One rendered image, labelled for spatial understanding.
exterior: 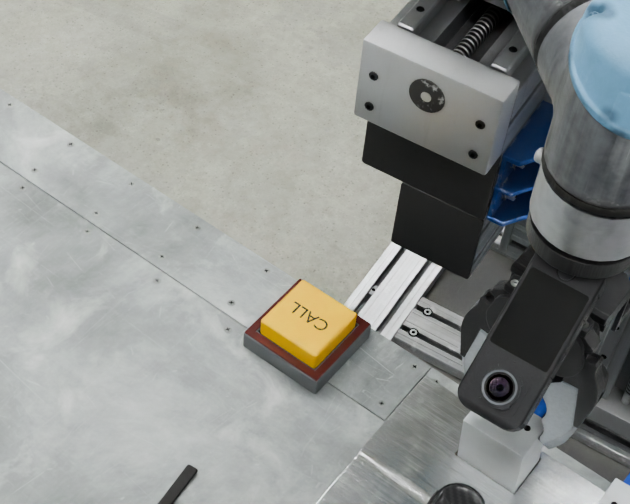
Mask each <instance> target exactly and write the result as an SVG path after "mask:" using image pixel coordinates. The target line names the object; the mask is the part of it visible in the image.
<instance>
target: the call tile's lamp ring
mask: <svg viewBox="0 0 630 504"><path fill-rule="evenodd" d="M300 281H302V279H299V280H298V281H297V282H296V283H295V284H294V285H293V286H292V287H290V288H289V289H288V290H287V291H286V292H285V293H284V294H283V295H282V296H281V297H280V298H279V299H278V300H277V301H276V302H275V303H274V304H273V305H272V306H271V307H270V308H269V309H268V310H267V311H266V312H265V313H264V314H263V315H262V316H261V317H260V318H259V319H258V320H257V321H255V322H254V323H253V324H252V325H251V326H250V327H249V328H248V329H247V330H246V331H245V333H246V334H247V335H249V336H250V337H252V338H253V339H255V340H256V341H257V342H259V343H260V344H262V345H263V346H265V347H266V348H268V349H269V350H271V351H272V352H274V353H275V354H277V355H278V356H280V357H281V358H283V359H284V360H286V361H287V362H289V363H290V364H291V365H293V366H294V367H296V368H297V369H299V370H300V371H302V372H303V373H305V374H306V375H308V376H309V377H311V378H312V379H314V380H315V381H318V379H319V378H320V377H321V376H322V375H323V374H324V373H325V372H326V371H327V370H328V369H329V368H330V367H331V366H332V365H333V364H334V363H335V362H336V360H337V359H338V358H339V357H340V356H341V355H342V354H343V353H344V352H345V351H346V350H347V349H348V348H349V347H350V346H351V345H352V344H353V342H354V341H355V340H356V339H357V338H358V337H359V336H360V335H361V334H362V333H363V332H364V331H365V330H366V329H367V328H368V327H369V326H370V323H369V322H367V321H366V320H364V319H363V318H361V317H359V316H358V315H357V318H356V323H358V324H359V326H358V327H357V328H356V329H355V330H354V331H353V332H352V333H351V334H350V335H349V336H348V337H347V338H346V339H345V340H344V342H343V343H342V344H341V345H340V346H339V347H338V348H337V349H336V350H335V351H334V352H333V353H332V354H331V355H330V356H329V357H328V358H327V359H326V360H325V361H324V363H323V364H322V365H321V366H320V367H319V368H318V369H317V370H316V371H314V370H313V369H311V368H310V367H308V366H307V365H305V364H304V363H302V362H301V361H299V360H298V359H296V358H295V357H293V356H292V355H290V354H289V353H287V352H286V351H284V350H283V349H281V348H280V347H278V346H277V345H275V344H274V343H272V342H271V341H269V340H268V339H266V338H265V337H264V336H262V335H261V334H259V333H258V332H256V331H257V330H258V329H259V328H260V327H261V320H262V318H264V317H265V316H266V315H267V314H268V313H269V312H270V311H271V310H272V309H273V308H274V307H275V306H276V305H277V304H278V303H279V302H280V301H281V300H282V299H283V298H284V297H285V296H286V295H287V294H288V293H289V292H290V291H291V290H292V289H293V288H294V287H295V286H296V285H297V284H298V283H299V282H300Z"/></svg>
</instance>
